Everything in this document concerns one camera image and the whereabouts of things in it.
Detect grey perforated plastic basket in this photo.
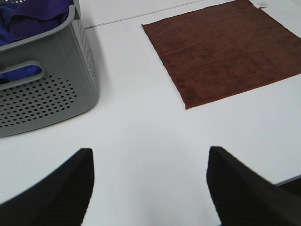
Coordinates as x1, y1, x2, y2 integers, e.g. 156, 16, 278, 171
0, 1, 99, 137

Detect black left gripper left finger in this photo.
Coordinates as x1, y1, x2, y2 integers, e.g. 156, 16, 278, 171
0, 148, 95, 226

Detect purple towel in basket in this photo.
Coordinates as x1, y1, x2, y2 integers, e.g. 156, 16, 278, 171
9, 0, 74, 41

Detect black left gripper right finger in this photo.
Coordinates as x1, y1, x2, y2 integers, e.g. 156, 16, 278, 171
206, 146, 301, 226

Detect blue towel in basket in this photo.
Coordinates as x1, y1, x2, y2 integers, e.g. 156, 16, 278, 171
0, 0, 42, 84

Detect brown towel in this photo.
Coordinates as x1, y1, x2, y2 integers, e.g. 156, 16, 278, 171
143, 0, 301, 109

